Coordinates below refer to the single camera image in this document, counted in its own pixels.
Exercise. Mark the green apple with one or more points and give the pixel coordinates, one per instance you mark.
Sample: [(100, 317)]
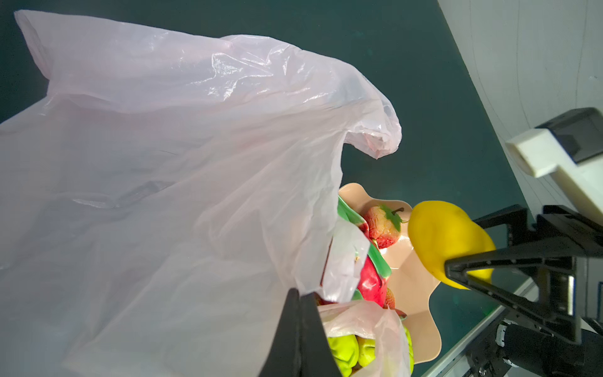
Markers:
[(352, 353)]

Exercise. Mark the green table mat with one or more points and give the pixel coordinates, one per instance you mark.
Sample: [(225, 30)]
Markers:
[(449, 150)]

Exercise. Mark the pink plastic bag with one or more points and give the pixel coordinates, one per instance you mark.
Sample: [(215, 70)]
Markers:
[(165, 195)]

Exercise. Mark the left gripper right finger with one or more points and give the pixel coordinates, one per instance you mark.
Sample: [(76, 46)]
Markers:
[(316, 357)]

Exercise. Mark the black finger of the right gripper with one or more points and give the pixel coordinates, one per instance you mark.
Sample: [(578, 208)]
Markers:
[(513, 282)]

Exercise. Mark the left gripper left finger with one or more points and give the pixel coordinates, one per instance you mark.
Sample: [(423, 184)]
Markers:
[(284, 358)]

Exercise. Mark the pink green dragon fruit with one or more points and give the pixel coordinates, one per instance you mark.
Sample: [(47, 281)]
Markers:
[(355, 268)]

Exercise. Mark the peach wavy fruit plate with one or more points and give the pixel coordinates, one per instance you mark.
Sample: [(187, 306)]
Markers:
[(411, 283)]

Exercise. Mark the small strawberry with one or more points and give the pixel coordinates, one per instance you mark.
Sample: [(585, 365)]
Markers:
[(384, 225)]

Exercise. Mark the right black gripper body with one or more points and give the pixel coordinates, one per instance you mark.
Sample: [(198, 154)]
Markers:
[(527, 346)]

